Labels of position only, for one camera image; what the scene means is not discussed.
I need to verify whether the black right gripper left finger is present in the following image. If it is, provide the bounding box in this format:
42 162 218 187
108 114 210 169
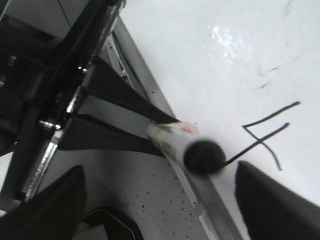
58 114 164 157

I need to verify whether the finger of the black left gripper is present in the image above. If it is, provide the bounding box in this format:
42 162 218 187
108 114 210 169
0 165 87 240
235 161 320 240

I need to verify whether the grey aluminium whiteboard frame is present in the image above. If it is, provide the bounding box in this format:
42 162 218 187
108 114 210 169
113 19 243 240

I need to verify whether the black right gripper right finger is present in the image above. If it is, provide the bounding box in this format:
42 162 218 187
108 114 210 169
82 57 179 124

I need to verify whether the white whiteboard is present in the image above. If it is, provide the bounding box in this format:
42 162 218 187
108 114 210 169
121 0 320 240

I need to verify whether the black base foot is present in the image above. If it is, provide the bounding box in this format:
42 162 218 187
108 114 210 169
80 206 144 240

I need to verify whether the white whiteboard marker pen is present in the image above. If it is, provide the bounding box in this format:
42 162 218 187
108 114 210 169
147 121 226 176

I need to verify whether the black metal robot stand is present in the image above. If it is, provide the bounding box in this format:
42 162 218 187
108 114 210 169
0 0 125 210

